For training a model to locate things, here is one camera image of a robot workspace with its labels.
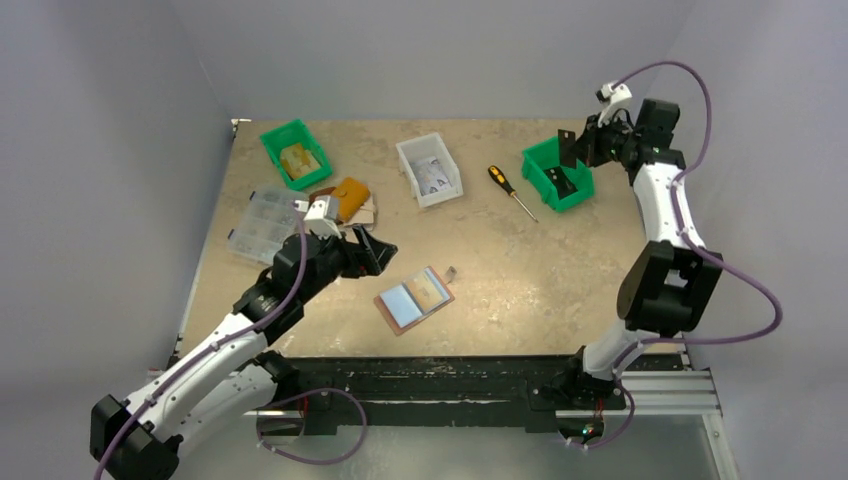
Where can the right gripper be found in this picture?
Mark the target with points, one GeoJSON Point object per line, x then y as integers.
{"type": "Point", "coordinates": [589, 147]}

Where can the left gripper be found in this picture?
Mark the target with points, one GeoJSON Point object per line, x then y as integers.
{"type": "Point", "coordinates": [362, 261]}

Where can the black credit card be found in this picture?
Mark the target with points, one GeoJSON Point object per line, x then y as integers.
{"type": "Point", "coordinates": [567, 140]}

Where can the blue card sleeves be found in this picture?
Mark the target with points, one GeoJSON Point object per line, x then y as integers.
{"type": "Point", "coordinates": [414, 298]}

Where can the pink card holder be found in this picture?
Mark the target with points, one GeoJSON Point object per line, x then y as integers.
{"type": "Point", "coordinates": [391, 318]}

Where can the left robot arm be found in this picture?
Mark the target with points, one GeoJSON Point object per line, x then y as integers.
{"type": "Point", "coordinates": [141, 435]}

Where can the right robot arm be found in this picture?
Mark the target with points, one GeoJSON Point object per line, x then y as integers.
{"type": "Point", "coordinates": [669, 285]}

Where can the beige card holder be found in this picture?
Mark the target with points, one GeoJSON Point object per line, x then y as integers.
{"type": "Point", "coordinates": [366, 215]}

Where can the yellow card holder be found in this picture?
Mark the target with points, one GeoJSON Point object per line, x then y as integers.
{"type": "Point", "coordinates": [351, 195]}

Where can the brown card holder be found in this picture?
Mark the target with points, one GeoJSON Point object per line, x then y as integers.
{"type": "Point", "coordinates": [321, 192]}

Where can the cards in white bin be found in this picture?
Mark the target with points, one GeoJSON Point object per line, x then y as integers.
{"type": "Point", "coordinates": [430, 176]}

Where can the cards in green bin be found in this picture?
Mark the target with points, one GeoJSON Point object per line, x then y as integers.
{"type": "Point", "coordinates": [298, 161]}

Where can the right green bin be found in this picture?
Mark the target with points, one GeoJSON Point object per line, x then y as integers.
{"type": "Point", "coordinates": [544, 156]}

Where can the green bin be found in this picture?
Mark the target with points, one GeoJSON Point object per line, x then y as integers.
{"type": "Point", "coordinates": [289, 134]}
{"type": "Point", "coordinates": [544, 156]}

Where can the black item in bin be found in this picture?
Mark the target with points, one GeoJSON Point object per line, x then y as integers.
{"type": "Point", "coordinates": [561, 183]}

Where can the yellow black screwdriver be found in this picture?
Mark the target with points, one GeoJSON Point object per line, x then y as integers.
{"type": "Point", "coordinates": [499, 178]}

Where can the white bin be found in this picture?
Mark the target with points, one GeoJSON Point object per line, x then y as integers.
{"type": "Point", "coordinates": [425, 146]}

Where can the clear compartment organizer box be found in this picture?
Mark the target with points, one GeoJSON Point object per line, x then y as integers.
{"type": "Point", "coordinates": [265, 224]}

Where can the left green bin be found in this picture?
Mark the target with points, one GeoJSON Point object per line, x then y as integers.
{"type": "Point", "coordinates": [289, 134]}

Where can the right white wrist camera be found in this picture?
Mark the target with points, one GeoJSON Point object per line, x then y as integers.
{"type": "Point", "coordinates": [613, 97]}

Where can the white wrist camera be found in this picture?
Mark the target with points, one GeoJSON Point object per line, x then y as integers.
{"type": "Point", "coordinates": [320, 216]}
{"type": "Point", "coordinates": [613, 97]}

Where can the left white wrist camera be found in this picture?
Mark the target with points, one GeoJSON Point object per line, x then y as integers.
{"type": "Point", "coordinates": [320, 216]}

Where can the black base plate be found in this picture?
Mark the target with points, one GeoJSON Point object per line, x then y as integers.
{"type": "Point", "coordinates": [538, 393]}

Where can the aluminium frame rail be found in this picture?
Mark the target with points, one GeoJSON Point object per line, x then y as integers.
{"type": "Point", "coordinates": [672, 393]}

